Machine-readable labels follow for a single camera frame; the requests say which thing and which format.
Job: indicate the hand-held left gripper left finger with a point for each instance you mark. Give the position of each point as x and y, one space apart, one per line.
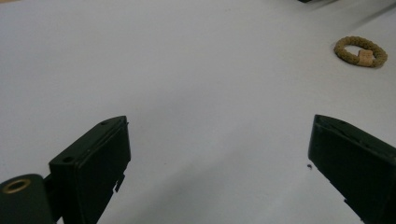
93 168

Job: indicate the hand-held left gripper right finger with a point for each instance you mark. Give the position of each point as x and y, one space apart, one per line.
355 165

